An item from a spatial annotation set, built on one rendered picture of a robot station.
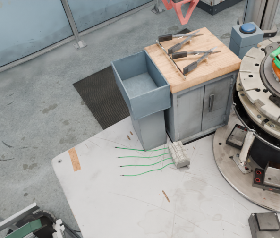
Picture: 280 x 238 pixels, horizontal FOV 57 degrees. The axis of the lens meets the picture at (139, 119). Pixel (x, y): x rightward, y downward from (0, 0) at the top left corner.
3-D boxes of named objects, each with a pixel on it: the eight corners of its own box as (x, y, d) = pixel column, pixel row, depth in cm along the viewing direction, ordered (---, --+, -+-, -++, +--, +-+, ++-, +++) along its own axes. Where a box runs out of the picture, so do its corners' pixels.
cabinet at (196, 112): (175, 149, 85) (173, 93, 65) (154, 111, 97) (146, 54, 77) (227, 128, 88) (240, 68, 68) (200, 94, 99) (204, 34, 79)
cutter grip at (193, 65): (185, 74, 63) (185, 69, 62) (182, 72, 64) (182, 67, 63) (197, 67, 65) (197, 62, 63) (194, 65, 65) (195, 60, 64)
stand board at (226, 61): (172, 94, 65) (172, 87, 63) (145, 54, 77) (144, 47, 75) (241, 68, 68) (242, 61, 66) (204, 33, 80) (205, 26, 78)
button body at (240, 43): (248, 92, 97) (264, 32, 77) (230, 97, 96) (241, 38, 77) (240, 80, 101) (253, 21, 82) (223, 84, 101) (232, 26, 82)
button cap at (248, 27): (257, 30, 78) (258, 27, 77) (244, 33, 78) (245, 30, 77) (250, 24, 81) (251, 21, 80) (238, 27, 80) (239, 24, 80)
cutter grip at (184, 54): (172, 59, 68) (172, 54, 66) (171, 57, 68) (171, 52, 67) (187, 57, 68) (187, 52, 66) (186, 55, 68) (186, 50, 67)
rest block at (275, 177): (264, 170, 72) (268, 160, 68) (286, 175, 70) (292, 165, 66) (262, 183, 70) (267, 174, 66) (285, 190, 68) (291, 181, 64)
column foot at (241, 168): (240, 153, 79) (240, 151, 78) (252, 171, 74) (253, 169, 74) (231, 156, 78) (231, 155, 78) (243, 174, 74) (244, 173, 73)
